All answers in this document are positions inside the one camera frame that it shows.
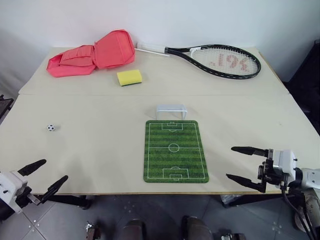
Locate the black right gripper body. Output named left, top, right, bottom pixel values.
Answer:
left=257, top=149, right=289, bottom=194

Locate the dark side stand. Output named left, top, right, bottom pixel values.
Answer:
left=0, top=94, right=14, bottom=125

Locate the yellow green sponge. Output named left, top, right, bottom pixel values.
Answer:
left=116, top=70, right=144, bottom=88

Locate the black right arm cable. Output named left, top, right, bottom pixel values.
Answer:
left=280, top=183, right=320, bottom=240

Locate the black white tennis racket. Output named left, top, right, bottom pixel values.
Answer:
left=136, top=41, right=262, bottom=81

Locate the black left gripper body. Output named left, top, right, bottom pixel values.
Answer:
left=15, top=186, right=43, bottom=209

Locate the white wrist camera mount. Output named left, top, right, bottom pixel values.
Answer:
left=271, top=149, right=299, bottom=176
left=0, top=170, right=29, bottom=214

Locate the green soccer field mat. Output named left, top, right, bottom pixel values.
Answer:
left=142, top=119, right=210, bottom=184

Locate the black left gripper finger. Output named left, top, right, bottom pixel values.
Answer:
left=17, top=159, right=47, bottom=177
left=40, top=175, right=69, bottom=204

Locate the dark rounded shape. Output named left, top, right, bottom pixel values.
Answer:
left=181, top=215, right=214, bottom=240
left=121, top=218, right=147, bottom=240

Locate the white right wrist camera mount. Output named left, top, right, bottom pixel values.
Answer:
left=271, top=149, right=299, bottom=176

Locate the thin white stick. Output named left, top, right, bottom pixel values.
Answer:
left=134, top=47, right=171, bottom=58

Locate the small white goal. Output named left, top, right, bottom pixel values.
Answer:
left=155, top=104, right=188, bottom=121

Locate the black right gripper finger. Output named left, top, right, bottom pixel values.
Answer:
left=225, top=172, right=267, bottom=194
left=230, top=146, right=270, bottom=158

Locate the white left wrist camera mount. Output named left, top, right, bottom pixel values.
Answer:
left=0, top=170, right=29, bottom=214

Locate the pink fabric bag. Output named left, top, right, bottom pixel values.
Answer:
left=46, top=29, right=137, bottom=79

